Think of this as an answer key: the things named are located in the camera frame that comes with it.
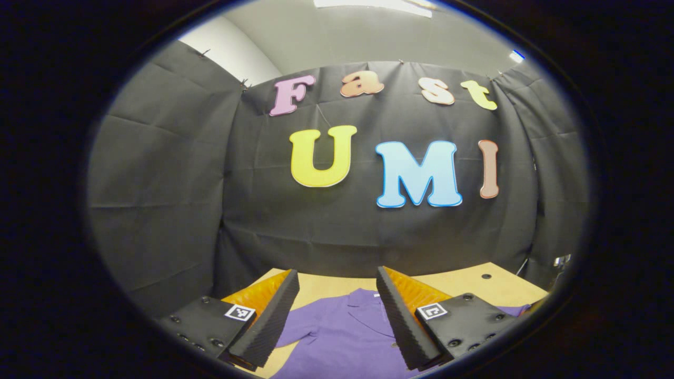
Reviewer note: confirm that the purple collared shirt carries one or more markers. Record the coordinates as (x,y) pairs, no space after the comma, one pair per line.
(342,342)

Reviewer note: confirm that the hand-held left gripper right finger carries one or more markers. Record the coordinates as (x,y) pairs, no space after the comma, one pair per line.
(400,326)

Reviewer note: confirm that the long ceiling light panel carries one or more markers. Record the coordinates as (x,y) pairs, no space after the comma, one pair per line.
(368,4)

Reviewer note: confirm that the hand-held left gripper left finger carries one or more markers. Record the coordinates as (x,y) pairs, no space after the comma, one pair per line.
(274,321)

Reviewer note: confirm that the black backdrop cloth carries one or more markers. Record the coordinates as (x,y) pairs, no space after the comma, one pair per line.
(316,226)

